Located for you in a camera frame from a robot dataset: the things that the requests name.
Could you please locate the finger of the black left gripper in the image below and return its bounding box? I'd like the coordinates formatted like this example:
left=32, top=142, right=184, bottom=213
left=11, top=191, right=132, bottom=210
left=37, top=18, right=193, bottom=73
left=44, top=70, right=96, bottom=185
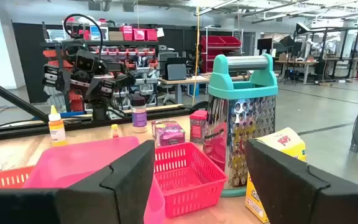
left=85, top=77, right=115, bottom=101
left=42, top=63, right=59, bottom=89

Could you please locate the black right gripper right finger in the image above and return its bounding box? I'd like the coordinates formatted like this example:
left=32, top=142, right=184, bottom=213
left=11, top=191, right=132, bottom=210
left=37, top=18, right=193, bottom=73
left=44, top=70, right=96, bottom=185
left=244, top=139, right=358, bottom=224

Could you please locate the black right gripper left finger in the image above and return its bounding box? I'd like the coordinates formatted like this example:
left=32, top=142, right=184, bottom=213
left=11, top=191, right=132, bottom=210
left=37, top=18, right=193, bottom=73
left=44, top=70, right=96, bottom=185
left=0, top=139, right=157, bottom=224

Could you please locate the spice jar purple label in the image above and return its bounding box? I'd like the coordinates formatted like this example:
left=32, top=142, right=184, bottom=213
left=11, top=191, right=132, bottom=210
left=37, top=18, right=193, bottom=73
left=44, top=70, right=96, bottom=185
left=131, top=96, right=148, bottom=134

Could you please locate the yellow Corn Pops cereal box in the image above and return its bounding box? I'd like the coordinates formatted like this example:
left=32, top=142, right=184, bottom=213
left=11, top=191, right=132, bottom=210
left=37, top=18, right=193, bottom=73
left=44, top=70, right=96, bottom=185
left=244, top=126, right=306, bottom=224

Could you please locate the yellow food colouring bottle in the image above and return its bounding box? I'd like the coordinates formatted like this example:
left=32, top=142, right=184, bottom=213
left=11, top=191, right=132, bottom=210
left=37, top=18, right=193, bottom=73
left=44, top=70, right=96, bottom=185
left=48, top=105, right=68, bottom=147

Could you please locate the purple Raisin Bran cereal box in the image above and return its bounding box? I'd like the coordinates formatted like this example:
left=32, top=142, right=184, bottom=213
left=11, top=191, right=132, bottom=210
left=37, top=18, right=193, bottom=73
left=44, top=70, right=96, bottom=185
left=150, top=119, right=186, bottom=147

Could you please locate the small red tin box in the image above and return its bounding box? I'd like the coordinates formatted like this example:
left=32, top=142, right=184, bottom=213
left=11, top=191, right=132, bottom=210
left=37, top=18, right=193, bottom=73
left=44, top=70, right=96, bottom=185
left=189, top=110, right=208, bottom=144

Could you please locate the blue plastic panel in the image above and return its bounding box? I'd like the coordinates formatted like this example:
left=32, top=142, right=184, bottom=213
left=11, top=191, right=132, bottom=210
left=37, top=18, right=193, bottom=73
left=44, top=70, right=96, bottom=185
left=32, top=110, right=88, bottom=121

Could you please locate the pink plastic tray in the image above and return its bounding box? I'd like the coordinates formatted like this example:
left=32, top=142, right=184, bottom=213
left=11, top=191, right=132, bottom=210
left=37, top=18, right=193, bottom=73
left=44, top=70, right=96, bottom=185
left=23, top=136, right=167, bottom=224

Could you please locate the grey monitor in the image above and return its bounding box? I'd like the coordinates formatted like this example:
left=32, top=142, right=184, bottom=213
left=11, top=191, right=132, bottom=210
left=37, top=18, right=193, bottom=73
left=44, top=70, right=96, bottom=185
left=165, top=57, right=188, bottom=81

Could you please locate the wooden office desk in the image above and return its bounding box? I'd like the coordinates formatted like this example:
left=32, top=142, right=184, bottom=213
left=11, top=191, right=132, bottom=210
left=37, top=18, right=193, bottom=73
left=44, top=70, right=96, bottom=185
left=157, top=73, right=251, bottom=105
left=275, top=58, right=319, bottom=85

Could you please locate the red plastic basket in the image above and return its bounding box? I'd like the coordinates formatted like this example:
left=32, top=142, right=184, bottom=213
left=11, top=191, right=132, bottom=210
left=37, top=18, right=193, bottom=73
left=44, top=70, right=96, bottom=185
left=153, top=142, right=229, bottom=218

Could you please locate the orange plastic basket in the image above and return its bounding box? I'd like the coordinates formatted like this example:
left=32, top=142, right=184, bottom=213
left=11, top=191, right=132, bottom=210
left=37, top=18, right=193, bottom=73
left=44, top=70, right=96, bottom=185
left=0, top=166, right=35, bottom=190

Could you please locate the metal rack with red bins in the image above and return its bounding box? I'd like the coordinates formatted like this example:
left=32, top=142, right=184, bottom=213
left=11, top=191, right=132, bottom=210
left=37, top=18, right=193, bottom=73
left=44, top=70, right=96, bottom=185
left=200, top=27, right=244, bottom=74

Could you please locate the yellow hanging cable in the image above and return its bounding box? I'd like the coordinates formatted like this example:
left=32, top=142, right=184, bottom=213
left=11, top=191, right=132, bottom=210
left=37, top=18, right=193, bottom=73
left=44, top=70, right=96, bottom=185
left=192, top=6, right=201, bottom=106

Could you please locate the steel box grater teal handle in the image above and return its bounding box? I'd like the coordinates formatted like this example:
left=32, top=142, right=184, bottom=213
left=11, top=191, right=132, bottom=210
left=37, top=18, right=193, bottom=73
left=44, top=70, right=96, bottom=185
left=203, top=53, right=278, bottom=198

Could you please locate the black frame workstation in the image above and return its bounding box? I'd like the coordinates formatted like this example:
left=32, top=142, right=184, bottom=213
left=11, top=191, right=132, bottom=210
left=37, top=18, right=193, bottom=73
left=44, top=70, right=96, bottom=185
left=295, top=22, right=358, bottom=78

